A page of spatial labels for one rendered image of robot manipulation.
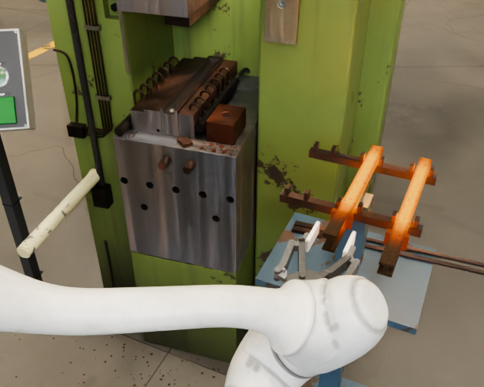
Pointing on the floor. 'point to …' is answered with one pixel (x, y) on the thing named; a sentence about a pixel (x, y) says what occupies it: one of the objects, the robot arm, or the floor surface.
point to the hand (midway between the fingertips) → (331, 239)
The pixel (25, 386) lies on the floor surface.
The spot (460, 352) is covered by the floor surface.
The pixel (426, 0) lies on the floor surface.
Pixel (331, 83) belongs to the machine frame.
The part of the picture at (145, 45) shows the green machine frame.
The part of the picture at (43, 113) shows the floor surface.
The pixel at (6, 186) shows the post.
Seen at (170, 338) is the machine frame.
